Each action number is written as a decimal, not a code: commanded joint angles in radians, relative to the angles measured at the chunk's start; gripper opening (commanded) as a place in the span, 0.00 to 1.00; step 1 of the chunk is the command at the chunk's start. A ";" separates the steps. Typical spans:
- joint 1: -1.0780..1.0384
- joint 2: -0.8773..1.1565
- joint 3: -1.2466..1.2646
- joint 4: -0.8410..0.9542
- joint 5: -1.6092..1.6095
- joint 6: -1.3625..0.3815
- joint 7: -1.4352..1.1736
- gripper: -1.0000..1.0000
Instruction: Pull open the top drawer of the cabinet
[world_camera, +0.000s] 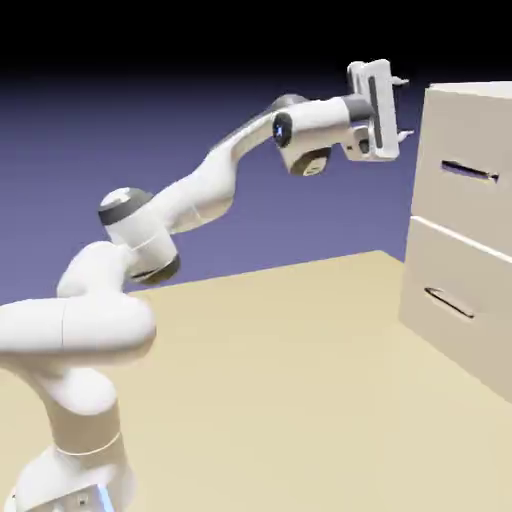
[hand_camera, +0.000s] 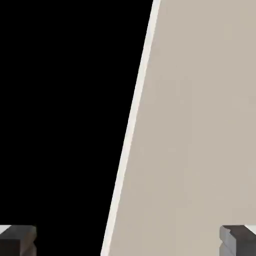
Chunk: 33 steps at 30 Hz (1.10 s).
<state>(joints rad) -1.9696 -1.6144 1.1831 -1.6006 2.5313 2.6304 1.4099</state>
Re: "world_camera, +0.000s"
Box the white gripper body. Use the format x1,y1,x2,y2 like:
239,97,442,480
346,58,401,163

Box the beige drawer front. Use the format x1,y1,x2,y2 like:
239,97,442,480
410,86,512,255
398,217,512,391

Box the dark drawer handle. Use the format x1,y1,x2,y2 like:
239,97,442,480
440,160,500,184
424,286,476,320

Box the beige cabinet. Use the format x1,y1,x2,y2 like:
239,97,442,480
398,80,512,393

